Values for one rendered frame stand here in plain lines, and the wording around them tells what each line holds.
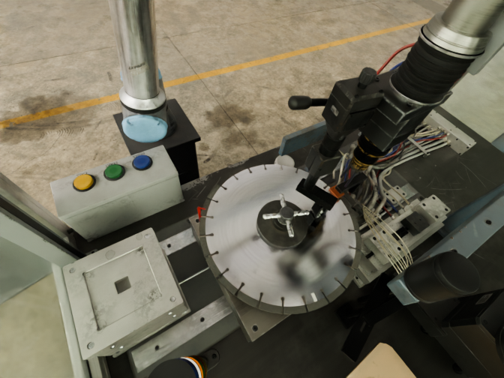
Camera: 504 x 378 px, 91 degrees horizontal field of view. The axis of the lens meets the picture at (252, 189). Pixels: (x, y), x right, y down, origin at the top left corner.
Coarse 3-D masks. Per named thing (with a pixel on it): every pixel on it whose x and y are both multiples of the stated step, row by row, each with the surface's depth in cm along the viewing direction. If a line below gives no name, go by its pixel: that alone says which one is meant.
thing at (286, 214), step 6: (282, 198) 52; (282, 204) 51; (282, 210) 50; (288, 210) 50; (306, 210) 51; (264, 216) 49; (270, 216) 49; (276, 216) 50; (282, 216) 49; (288, 216) 49; (282, 222) 51; (288, 222) 49; (288, 228) 48
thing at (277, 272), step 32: (224, 192) 57; (256, 192) 58; (288, 192) 59; (224, 224) 53; (320, 224) 55; (352, 224) 56; (224, 256) 49; (256, 256) 50; (288, 256) 50; (320, 256) 51; (352, 256) 52; (256, 288) 46; (288, 288) 47; (320, 288) 48
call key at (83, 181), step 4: (80, 176) 60; (84, 176) 60; (88, 176) 60; (76, 180) 59; (80, 180) 60; (84, 180) 60; (88, 180) 60; (92, 180) 60; (76, 184) 59; (80, 184) 59; (84, 184) 59; (88, 184) 59; (80, 188) 59; (84, 188) 59
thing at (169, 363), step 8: (168, 360) 22; (176, 360) 22; (184, 360) 24; (160, 368) 22; (168, 368) 22; (176, 368) 22; (184, 368) 22; (192, 368) 22; (152, 376) 22; (160, 376) 22; (168, 376) 22; (176, 376) 22; (184, 376) 22; (192, 376) 22
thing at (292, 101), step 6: (294, 96) 35; (300, 96) 35; (306, 96) 36; (288, 102) 36; (294, 102) 35; (300, 102) 35; (306, 102) 35; (312, 102) 36; (318, 102) 37; (324, 102) 37; (294, 108) 35; (300, 108) 36; (306, 108) 36
